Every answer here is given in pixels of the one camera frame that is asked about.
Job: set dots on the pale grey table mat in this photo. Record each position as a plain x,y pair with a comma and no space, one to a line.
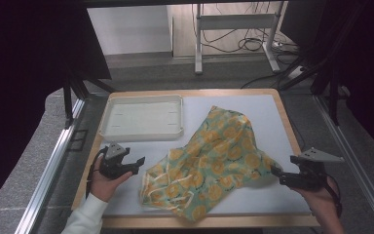
266,110

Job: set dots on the black metal stand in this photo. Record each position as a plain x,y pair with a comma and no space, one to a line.
334,94

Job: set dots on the dark curtain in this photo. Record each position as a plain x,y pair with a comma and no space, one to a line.
370,65
19,65

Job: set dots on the person's right hand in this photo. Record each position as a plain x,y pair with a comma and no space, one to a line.
323,201

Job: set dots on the white wall panel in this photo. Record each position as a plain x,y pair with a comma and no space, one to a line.
130,29

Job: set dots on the yellow floral cloth bag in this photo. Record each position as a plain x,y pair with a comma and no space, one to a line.
214,156

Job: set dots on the aluminium rail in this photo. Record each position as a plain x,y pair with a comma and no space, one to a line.
48,172
354,162

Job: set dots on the white metal desk frame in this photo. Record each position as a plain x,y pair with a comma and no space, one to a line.
233,21

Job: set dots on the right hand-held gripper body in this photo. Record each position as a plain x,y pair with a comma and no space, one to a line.
308,178

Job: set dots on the person's left hand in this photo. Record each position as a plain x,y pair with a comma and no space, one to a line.
102,187

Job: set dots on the black tripod stand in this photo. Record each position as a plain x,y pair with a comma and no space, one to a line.
68,100

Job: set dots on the white plastic tray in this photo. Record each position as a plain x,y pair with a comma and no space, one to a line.
142,120

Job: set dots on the white power strip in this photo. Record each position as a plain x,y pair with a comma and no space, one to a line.
296,72

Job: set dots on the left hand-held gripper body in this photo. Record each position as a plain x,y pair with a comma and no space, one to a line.
112,167

